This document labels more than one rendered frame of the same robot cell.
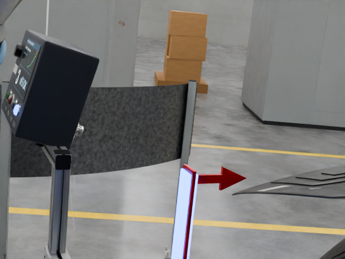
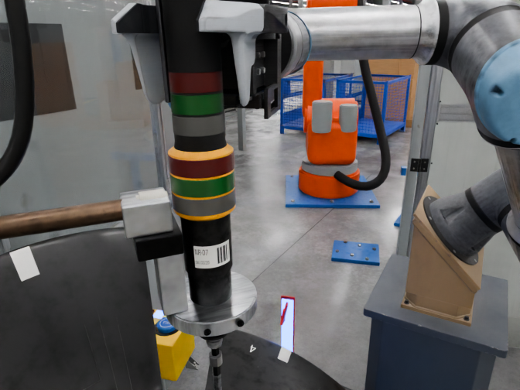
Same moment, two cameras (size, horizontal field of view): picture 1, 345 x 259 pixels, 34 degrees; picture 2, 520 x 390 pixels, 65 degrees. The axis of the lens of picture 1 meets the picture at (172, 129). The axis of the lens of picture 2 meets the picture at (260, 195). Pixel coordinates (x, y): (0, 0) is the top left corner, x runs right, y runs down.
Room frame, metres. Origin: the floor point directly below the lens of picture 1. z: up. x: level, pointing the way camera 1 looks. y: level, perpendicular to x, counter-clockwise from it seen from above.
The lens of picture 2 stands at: (0.84, -0.52, 1.62)
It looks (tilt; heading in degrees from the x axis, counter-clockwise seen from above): 21 degrees down; 127
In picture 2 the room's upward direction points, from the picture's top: 1 degrees counter-clockwise
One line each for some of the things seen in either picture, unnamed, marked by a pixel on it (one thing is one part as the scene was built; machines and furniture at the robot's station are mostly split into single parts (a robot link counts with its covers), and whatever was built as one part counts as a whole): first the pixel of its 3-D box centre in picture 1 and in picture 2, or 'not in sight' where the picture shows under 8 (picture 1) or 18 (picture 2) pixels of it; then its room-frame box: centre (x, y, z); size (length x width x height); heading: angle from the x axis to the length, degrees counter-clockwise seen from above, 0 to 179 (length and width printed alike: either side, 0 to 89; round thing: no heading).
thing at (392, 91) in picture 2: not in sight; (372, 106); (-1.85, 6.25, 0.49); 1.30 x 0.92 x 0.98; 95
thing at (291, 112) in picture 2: not in sight; (316, 103); (-2.86, 6.10, 0.49); 1.27 x 0.88 x 0.98; 95
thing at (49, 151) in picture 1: (52, 145); not in sight; (1.09, 0.24, 1.04); 0.24 x 0.03 x 0.03; 23
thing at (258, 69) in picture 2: not in sight; (241, 56); (0.61, -0.24, 1.60); 0.12 x 0.08 x 0.09; 113
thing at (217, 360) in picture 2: not in sight; (216, 365); (0.65, -0.34, 1.37); 0.01 x 0.01 x 0.05
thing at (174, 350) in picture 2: not in sight; (150, 343); (0.24, -0.12, 1.02); 0.16 x 0.10 x 0.11; 23
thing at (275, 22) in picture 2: not in sight; (254, 21); (0.65, -0.28, 1.63); 0.09 x 0.05 x 0.02; 123
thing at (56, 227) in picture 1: (59, 201); not in sight; (1.00, 0.20, 0.96); 0.03 x 0.03 x 0.20; 23
